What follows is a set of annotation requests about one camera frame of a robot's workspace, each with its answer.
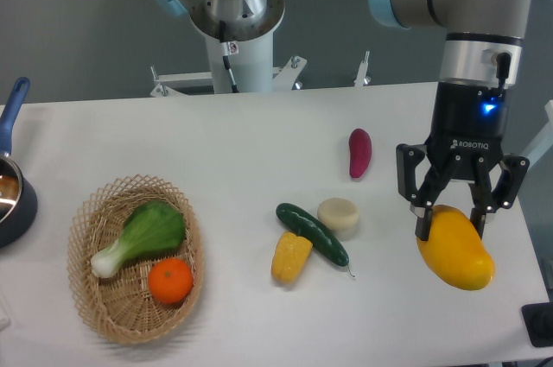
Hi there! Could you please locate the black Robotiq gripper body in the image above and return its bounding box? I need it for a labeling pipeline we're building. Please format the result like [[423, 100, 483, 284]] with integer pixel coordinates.
[[425, 82, 509, 188]]

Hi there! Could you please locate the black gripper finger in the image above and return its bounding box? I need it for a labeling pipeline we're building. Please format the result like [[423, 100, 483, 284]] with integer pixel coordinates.
[[469, 155, 530, 237], [396, 143, 459, 241]]

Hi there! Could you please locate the yellow mango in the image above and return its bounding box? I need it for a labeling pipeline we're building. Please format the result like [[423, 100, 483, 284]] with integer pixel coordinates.
[[416, 205, 495, 291]]

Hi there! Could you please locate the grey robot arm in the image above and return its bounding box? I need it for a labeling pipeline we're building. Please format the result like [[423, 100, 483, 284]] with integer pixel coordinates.
[[156, 0, 531, 241]]

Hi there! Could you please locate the woven wicker basket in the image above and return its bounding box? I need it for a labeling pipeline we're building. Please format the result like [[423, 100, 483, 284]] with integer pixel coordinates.
[[67, 174, 205, 345]]

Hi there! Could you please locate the beige round cake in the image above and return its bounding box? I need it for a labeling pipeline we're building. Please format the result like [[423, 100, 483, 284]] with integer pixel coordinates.
[[317, 198, 359, 240]]

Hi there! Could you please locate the purple sweet potato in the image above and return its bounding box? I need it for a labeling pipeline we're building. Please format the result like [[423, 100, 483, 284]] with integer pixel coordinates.
[[348, 129, 372, 179]]

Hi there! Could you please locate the dark green cucumber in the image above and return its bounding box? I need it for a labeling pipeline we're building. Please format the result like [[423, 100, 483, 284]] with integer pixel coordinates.
[[276, 203, 353, 276]]

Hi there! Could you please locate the yellow bell pepper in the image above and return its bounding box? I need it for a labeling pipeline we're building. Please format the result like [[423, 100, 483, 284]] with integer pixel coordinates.
[[271, 231, 313, 284]]

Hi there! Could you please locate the black device at right edge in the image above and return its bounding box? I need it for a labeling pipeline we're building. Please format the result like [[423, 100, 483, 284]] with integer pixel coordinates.
[[521, 302, 553, 348]]

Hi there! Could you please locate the orange mandarin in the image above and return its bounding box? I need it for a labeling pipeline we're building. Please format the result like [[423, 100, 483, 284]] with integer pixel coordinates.
[[148, 258, 194, 304]]

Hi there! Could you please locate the green bok choy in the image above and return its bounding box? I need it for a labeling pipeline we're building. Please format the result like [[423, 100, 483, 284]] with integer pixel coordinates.
[[90, 200, 186, 279]]

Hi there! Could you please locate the white bracket at right edge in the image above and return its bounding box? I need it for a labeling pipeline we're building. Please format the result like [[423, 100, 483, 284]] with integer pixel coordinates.
[[522, 100, 553, 168]]

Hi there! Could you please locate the white metal frame bracket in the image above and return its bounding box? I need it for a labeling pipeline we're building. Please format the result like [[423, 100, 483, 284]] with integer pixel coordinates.
[[149, 50, 372, 98]]

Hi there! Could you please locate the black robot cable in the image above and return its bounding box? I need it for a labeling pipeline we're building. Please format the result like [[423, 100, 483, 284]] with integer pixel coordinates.
[[218, 20, 240, 94]]

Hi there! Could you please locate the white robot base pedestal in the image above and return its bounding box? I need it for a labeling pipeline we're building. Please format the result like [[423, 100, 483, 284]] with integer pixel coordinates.
[[204, 31, 274, 94]]

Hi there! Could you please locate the blue handled saucepan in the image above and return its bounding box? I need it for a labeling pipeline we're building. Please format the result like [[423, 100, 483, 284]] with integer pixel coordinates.
[[1, 77, 38, 248]]

